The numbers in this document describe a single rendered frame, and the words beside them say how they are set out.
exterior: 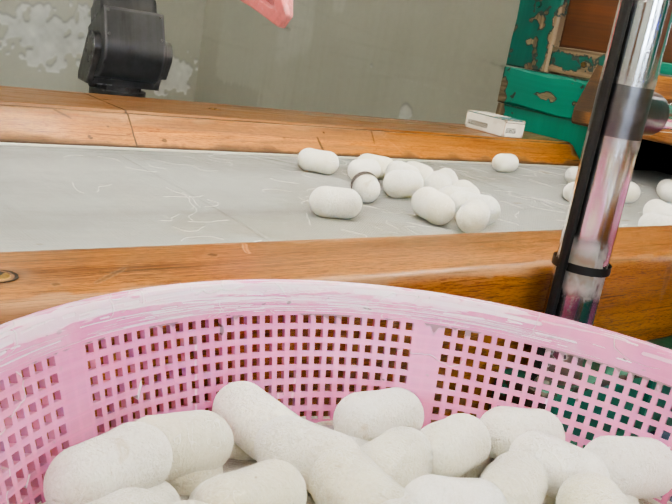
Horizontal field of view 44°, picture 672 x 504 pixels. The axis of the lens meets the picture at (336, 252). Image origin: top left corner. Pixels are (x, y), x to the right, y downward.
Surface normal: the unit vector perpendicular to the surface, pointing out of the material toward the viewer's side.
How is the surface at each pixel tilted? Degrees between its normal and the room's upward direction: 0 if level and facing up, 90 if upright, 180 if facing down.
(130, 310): 74
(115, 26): 63
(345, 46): 90
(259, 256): 0
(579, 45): 90
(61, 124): 45
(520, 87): 90
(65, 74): 90
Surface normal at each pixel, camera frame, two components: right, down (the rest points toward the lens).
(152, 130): 0.55, -0.46
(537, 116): -0.77, 0.01
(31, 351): 0.91, -0.01
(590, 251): -0.11, 0.25
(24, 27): 0.68, 0.30
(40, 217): 0.16, -0.95
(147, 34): 0.52, -0.16
